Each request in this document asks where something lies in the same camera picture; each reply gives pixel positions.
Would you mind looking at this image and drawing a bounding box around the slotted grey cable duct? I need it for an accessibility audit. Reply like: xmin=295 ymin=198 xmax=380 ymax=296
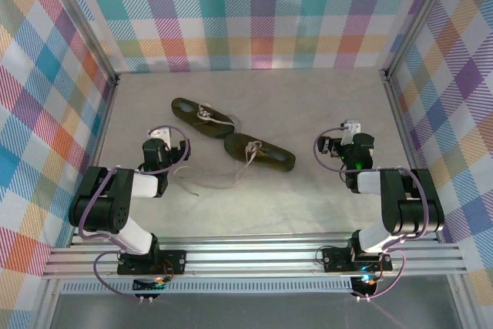
xmin=61 ymin=278 xmax=357 ymax=294

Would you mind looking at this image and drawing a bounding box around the olive green canvas shoe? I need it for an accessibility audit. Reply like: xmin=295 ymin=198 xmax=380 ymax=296
xmin=223 ymin=133 xmax=297 ymax=173
xmin=171 ymin=97 xmax=236 ymax=139

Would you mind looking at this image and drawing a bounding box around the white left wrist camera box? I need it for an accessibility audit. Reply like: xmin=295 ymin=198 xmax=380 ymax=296
xmin=149 ymin=125 xmax=173 ymax=143

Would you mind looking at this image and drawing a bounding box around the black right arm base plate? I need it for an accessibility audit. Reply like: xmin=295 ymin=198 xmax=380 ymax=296
xmin=322 ymin=247 xmax=394 ymax=273

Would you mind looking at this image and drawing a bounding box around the aluminium corner post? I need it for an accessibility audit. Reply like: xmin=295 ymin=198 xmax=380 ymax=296
xmin=38 ymin=0 xmax=119 ymax=83
xmin=379 ymin=0 xmax=461 ymax=80

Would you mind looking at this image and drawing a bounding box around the small controller board with LEDs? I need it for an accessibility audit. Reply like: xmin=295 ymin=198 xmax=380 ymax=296
xmin=350 ymin=273 xmax=381 ymax=297
xmin=132 ymin=275 xmax=173 ymax=294

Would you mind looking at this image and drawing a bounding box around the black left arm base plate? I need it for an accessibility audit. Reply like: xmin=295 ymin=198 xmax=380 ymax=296
xmin=116 ymin=250 xmax=187 ymax=277

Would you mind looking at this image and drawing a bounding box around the aluminium side rail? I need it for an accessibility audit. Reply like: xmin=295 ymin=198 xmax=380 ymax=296
xmin=68 ymin=72 xmax=120 ymax=247
xmin=379 ymin=69 xmax=442 ymax=243

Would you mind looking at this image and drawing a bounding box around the white shoelace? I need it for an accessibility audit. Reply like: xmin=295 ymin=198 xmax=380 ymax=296
xmin=196 ymin=102 xmax=236 ymax=126
xmin=172 ymin=140 xmax=263 ymax=196

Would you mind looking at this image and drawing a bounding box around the aluminium mounting rail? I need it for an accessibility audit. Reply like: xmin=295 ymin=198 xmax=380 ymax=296
xmin=42 ymin=232 xmax=469 ymax=280

